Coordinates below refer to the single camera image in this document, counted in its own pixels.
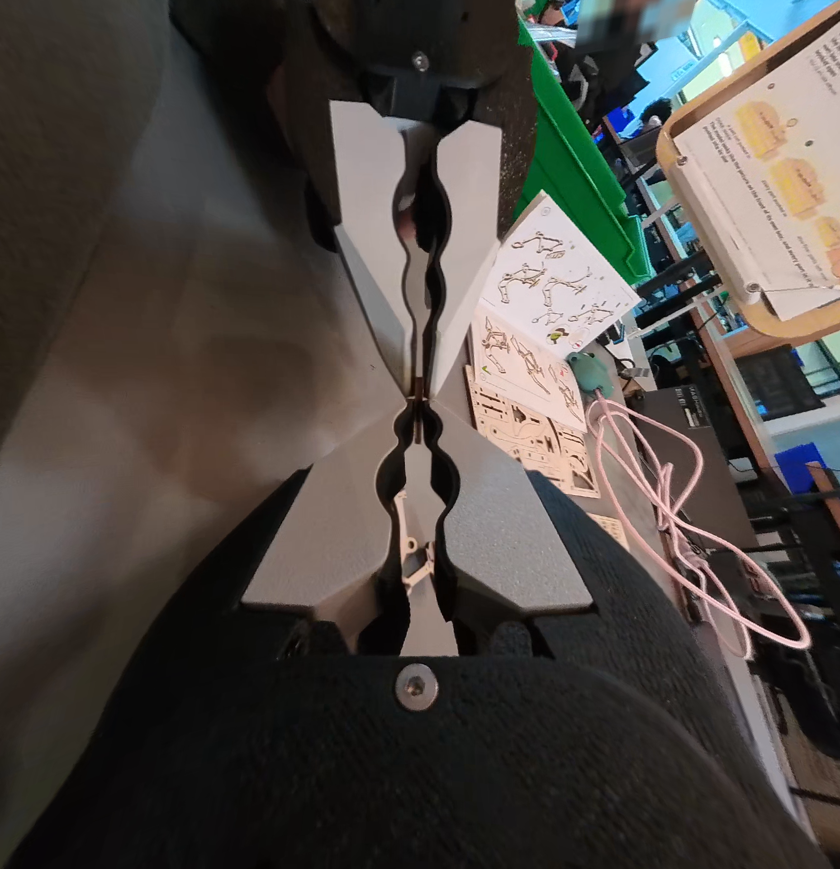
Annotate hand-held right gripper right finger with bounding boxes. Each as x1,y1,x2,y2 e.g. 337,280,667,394
420,397,594,657

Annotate white instruction booklet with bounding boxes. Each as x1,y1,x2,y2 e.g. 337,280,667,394
469,191,643,433

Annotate blue crate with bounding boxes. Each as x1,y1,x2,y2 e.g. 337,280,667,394
774,443,829,491

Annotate black flat box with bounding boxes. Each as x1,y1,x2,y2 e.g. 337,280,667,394
640,387,774,612

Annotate dark mesh crate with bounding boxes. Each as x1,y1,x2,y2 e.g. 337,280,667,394
735,346,826,423

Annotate pink cable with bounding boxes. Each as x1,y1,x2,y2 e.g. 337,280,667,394
589,397,813,661

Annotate wooden display board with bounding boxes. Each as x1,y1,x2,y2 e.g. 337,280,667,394
656,0,840,339

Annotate pale wooden model assembly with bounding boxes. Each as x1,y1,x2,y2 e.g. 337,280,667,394
391,485,438,598

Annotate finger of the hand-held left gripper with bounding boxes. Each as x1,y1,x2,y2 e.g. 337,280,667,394
328,100,424,398
420,121,503,398

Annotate wooden parts sheet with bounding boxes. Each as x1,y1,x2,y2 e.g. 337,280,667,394
464,367,604,502
586,512,631,552

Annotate teal frog-shaped gadget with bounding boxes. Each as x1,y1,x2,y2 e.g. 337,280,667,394
568,349,615,401

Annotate green plastic bin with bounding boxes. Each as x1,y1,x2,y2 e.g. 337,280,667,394
515,14,655,285

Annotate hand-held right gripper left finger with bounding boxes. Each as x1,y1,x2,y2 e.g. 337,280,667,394
242,397,418,654

